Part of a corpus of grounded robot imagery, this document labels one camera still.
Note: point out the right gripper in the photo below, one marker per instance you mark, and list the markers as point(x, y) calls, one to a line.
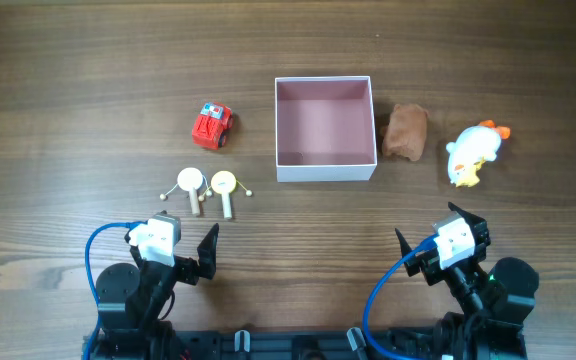
point(429, 266)

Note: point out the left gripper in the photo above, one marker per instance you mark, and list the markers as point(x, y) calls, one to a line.
point(190, 272)

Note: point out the yellow rattle drum toy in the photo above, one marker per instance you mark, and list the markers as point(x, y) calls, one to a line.
point(224, 183)

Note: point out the white rattle drum toy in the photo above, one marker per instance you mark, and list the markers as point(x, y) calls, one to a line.
point(190, 180)

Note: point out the white chicken plush toy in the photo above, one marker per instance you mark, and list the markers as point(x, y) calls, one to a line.
point(475, 146)

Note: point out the brown plush toy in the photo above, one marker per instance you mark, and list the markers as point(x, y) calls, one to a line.
point(406, 133)

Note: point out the red toy fire truck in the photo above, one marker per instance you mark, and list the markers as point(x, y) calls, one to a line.
point(212, 125)

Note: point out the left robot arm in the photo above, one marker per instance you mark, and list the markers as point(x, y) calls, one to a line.
point(130, 296)

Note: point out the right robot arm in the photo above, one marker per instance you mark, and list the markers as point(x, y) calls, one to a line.
point(494, 304)

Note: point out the white box pink interior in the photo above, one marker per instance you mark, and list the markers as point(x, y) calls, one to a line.
point(325, 129)

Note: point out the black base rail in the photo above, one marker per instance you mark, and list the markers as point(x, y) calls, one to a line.
point(308, 345)

